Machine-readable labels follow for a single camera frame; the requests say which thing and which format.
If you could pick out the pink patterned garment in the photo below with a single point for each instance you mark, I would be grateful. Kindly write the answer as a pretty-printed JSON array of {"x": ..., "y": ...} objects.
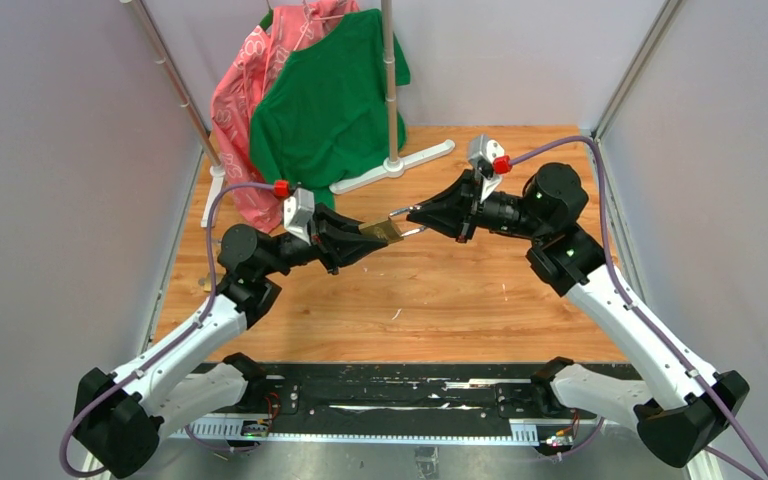
[{"x": 260, "y": 60}]

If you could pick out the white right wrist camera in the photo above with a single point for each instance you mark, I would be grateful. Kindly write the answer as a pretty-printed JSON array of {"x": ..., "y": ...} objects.
[{"x": 482, "y": 151}]

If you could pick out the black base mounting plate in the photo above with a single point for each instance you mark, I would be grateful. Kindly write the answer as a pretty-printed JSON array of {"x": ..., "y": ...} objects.
[{"x": 399, "y": 403}]

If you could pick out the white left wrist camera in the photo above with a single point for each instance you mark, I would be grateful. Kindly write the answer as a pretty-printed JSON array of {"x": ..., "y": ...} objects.
[{"x": 298, "y": 211}]

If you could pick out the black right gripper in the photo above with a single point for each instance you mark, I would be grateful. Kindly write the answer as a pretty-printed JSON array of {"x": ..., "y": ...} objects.
[{"x": 456, "y": 210}]

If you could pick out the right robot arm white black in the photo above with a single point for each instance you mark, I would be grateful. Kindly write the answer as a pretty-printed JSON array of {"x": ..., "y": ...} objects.
[{"x": 678, "y": 404}]

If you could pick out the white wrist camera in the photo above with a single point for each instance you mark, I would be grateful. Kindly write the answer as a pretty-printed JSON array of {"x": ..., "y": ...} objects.
[
  {"x": 298, "y": 211},
  {"x": 482, "y": 151}
]

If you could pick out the brass padlock with steel shackle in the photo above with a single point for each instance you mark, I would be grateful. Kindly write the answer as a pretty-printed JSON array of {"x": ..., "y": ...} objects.
[{"x": 387, "y": 230}]

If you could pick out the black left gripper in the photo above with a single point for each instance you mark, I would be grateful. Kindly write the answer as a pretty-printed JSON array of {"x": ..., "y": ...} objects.
[{"x": 337, "y": 240}]

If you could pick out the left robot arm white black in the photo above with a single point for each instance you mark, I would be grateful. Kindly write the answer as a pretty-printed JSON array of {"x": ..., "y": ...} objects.
[{"x": 122, "y": 416}]

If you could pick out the green t-shirt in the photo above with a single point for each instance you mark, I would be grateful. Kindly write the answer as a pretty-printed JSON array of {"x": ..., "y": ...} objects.
[{"x": 325, "y": 117}]

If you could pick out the white clothes rack stand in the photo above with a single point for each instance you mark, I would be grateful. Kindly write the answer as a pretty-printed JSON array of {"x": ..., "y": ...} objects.
[{"x": 393, "y": 166}]

